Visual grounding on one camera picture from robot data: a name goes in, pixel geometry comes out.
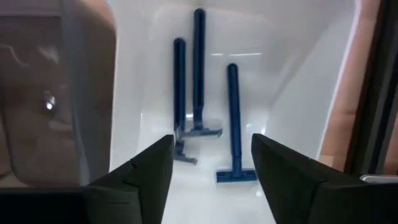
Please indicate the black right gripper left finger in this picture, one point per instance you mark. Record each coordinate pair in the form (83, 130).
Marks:
(140, 186)

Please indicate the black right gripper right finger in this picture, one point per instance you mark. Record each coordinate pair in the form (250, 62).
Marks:
(304, 193)

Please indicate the dark blue disposable razor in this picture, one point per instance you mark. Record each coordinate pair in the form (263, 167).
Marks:
(179, 87)
(199, 62)
(234, 124)

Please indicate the white plastic bin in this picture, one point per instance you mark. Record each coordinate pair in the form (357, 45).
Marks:
(280, 93)

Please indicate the translucent brown plastic bin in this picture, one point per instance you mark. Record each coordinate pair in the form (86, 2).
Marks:
(46, 93)

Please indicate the black metal table frame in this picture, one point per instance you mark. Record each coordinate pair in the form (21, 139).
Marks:
(376, 93)

